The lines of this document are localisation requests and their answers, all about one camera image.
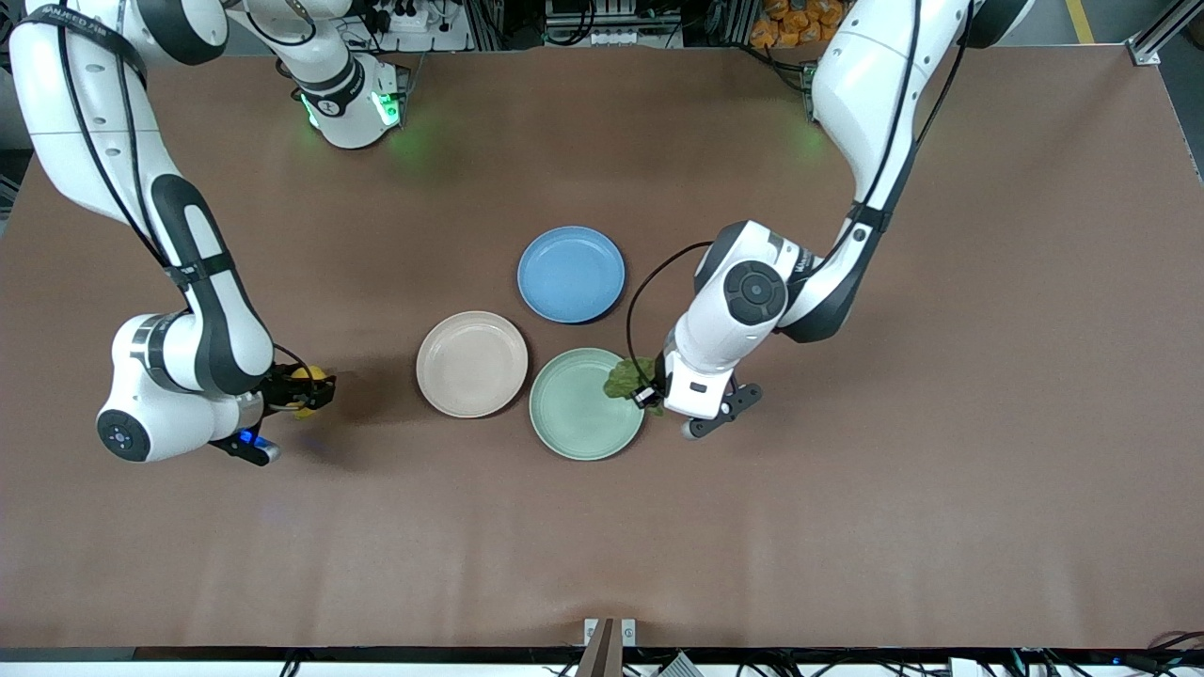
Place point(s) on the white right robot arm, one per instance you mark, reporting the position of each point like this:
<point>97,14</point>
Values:
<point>94,141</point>

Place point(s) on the green lettuce leaf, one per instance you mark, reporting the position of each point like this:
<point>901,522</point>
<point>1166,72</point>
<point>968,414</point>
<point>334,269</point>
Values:
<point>621,378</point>

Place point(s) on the blue plate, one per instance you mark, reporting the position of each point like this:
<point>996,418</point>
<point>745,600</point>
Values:
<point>571,275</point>

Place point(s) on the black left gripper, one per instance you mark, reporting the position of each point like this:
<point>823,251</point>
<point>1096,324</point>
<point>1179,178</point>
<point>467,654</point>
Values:
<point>651,394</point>

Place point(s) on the yellow lemon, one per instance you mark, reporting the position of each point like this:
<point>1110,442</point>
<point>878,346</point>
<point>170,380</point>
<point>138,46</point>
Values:
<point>308,370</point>

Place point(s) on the white power strip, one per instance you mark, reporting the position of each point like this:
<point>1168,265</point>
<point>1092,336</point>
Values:
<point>414,19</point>

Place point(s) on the aluminium frame corner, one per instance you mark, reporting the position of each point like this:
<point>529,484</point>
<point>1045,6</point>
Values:
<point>1152,42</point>

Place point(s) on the pale green plate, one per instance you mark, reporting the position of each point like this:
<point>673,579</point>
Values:
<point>574,414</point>

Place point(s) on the grey ribbed box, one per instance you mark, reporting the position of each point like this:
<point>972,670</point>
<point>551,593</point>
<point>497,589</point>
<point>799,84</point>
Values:
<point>679,666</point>

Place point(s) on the white metal table bracket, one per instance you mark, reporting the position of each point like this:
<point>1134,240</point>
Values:
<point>628,632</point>

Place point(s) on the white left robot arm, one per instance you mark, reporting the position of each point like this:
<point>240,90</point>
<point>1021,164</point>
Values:
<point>875,94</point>

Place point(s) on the beige plate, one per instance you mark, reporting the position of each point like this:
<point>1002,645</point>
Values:
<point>472,364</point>

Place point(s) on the bag of orange fruits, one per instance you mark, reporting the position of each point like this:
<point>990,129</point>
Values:
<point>781,28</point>

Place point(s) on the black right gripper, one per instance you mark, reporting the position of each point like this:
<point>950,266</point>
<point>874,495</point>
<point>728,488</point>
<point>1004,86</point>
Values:
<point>281,389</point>

